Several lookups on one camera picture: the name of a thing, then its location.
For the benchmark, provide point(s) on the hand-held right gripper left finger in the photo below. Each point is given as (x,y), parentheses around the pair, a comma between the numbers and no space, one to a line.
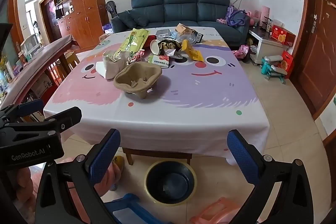
(103,157)

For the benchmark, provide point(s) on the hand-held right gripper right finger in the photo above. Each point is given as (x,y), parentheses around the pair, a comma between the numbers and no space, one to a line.
(242,158)

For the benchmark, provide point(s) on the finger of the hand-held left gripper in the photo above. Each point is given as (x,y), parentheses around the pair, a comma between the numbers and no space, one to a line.
(31,106)
(64,117)

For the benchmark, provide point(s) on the white tissue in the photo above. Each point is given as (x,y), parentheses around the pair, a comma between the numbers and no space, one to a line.
(101,68)

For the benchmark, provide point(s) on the dark waste bin yellow rim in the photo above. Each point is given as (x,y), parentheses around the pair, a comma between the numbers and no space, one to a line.
(170,184)

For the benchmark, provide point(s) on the beige bag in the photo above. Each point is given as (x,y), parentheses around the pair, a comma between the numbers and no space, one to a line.
(114,64)

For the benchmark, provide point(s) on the green snack bag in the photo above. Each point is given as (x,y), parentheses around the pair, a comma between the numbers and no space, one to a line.
(134,40)

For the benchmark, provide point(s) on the dark chip bag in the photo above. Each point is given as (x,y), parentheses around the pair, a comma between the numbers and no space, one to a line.
(169,45)

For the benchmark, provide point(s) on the beige slipper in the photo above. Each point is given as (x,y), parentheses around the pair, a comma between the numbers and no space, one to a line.
(119,161)

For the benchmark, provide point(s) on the pink plastic stool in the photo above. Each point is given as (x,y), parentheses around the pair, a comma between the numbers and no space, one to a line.
(220,209)

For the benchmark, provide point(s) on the small wooden stool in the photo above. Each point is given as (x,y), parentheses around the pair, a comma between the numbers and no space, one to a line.
(71,58)

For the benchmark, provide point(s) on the table with cartoon tablecloth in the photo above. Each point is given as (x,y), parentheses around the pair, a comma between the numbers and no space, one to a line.
(210,108)

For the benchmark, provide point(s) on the white appliance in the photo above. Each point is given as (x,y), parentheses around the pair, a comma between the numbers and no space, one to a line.
(31,43)

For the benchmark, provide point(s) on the moulded pulp cup carrier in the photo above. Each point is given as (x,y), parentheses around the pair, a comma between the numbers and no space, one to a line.
(136,79)

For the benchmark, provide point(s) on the cardboard box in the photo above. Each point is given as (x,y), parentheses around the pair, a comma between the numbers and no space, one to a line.
(106,37)

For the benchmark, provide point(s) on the teal stepper machine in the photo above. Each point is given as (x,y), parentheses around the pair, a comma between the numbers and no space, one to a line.
(273,67)

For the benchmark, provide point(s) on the red white packet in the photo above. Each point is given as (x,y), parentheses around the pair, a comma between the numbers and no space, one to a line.
(139,54)

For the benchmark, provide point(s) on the red gift bag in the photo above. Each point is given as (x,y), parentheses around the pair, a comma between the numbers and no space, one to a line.
(287,62)

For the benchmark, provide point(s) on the pink patterned hoverboard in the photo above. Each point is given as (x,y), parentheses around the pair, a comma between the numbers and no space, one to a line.
(242,52)

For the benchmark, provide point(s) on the white low cabinet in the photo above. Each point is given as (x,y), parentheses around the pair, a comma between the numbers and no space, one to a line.
(267,48)

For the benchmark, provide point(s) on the white paper cup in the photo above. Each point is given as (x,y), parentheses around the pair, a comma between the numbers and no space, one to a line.
(155,47)

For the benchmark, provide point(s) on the yellow snack packet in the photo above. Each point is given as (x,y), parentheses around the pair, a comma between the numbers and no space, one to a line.
(194,53)

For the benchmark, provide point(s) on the tall wooden cabinet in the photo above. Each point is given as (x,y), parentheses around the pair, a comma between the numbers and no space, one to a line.
(86,3)

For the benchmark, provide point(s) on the red wrapper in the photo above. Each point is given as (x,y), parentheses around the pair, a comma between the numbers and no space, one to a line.
(151,38)

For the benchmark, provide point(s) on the black standing fan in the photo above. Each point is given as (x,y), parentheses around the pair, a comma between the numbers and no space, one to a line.
(111,7)

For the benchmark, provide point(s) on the dark blue cushion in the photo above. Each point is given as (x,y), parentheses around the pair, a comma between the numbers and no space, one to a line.
(139,18)

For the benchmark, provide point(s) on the brown wooden door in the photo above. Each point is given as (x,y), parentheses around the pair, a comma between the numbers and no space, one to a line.
(320,56)

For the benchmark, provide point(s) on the black box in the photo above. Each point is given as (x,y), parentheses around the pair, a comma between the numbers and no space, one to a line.
(199,37)

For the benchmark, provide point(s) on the red gift box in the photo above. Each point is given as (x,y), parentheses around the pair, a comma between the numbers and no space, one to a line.
(282,35)

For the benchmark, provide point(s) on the clear plastic lid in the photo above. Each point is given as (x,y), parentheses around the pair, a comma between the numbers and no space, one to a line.
(191,39)

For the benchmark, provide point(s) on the pink plush toy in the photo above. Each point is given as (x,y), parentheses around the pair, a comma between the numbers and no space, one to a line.
(252,18)

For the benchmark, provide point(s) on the purple bag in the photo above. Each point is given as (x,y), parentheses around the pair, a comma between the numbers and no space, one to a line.
(237,16)

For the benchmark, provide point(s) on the brown paper bag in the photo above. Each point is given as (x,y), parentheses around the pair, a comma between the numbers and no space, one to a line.
(183,28)

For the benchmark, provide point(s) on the dark blue sofa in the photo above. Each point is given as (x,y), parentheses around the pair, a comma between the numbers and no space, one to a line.
(181,6)

